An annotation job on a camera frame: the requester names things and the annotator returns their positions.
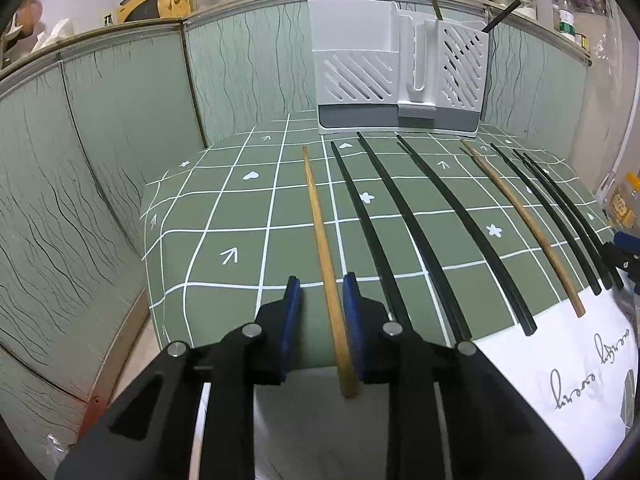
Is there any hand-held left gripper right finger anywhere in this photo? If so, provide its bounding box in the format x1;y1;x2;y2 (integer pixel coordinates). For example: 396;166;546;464
342;272;583;480

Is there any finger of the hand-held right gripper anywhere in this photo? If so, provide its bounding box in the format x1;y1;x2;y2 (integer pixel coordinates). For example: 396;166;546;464
601;241;640;293
614;231;640;257

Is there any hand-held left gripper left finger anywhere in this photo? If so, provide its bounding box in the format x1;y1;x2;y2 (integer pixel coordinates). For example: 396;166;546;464
54;275;303;480

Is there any light wooden chopstick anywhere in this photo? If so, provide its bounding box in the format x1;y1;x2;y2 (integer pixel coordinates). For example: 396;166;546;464
301;145;361;401
460;139;587;318

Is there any white grey utensil holder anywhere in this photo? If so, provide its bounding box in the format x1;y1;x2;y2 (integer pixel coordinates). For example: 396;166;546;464
307;0;491;140

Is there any green checked tablecloth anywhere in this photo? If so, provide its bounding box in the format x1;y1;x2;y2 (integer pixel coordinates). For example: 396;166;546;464
140;112;640;480

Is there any green label bottle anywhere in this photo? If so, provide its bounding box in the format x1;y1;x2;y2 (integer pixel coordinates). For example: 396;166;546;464
554;0;578;43

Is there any white squeeze bottle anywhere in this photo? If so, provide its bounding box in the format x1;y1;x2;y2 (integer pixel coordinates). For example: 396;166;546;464
531;0;555;31

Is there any single black chopstick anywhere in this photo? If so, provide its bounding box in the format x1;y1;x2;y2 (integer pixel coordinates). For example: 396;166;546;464
482;0;522;33

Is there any yellow appliance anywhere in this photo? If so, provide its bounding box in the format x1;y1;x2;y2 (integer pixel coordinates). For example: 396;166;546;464
118;0;197;24

